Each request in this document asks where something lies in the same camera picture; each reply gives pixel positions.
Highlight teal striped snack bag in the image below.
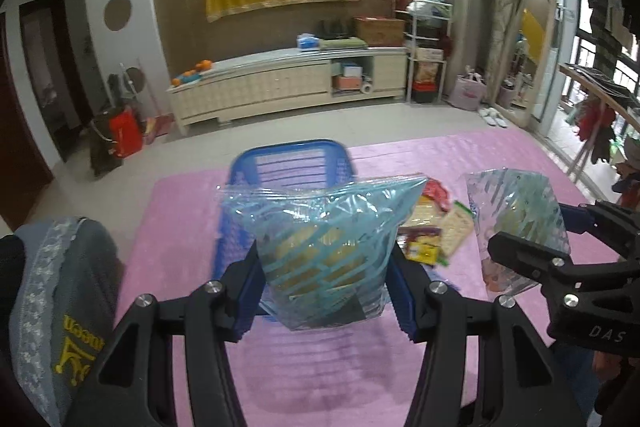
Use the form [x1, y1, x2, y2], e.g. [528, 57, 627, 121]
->
[222, 174, 427, 331]
[465, 168, 570, 297]

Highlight green-edged cracker pack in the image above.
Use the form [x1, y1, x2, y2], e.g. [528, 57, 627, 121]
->
[439, 200, 474, 257]

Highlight dark yellow snack packet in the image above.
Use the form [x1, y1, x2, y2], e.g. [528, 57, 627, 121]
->
[404, 237, 442, 265]

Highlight large cracker pack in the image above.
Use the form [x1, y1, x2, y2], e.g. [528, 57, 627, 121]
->
[401, 196, 445, 229]

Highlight red snack packet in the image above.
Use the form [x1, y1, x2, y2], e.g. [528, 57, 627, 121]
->
[422, 178, 451, 212]

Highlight blue plastic basket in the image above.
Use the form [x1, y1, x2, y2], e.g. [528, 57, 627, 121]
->
[210, 138, 357, 323]

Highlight pink quilted table cloth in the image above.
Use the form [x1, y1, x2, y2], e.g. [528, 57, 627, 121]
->
[117, 128, 584, 426]

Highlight grey lace cushion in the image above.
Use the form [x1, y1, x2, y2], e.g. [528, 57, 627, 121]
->
[9, 217, 122, 426]

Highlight white slippers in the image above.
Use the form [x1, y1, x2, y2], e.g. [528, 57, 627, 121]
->
[478, 107, 508, 129]

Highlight pink gift bag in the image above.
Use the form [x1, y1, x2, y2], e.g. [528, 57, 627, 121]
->
[447, 66, 487, 112]

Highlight standing mirror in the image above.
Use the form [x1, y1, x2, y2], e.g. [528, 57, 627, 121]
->
[491, 0, 558, 129]

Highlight white metal shelf rack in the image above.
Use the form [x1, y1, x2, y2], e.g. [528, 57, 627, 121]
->
[392, 0, 454, 104]

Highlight red bag on floor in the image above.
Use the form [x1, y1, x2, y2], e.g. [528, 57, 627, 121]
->
[108, 107, 143, 159]

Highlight brown cardboard box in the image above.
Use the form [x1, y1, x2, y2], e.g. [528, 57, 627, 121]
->
[355, 17, 405, 46]

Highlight oranges on cabinet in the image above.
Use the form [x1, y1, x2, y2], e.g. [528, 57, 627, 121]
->
[171, 60, 214, 87]

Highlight cream TV cabinet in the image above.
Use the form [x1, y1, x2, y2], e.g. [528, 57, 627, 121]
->
[167, 46, 407, 134]

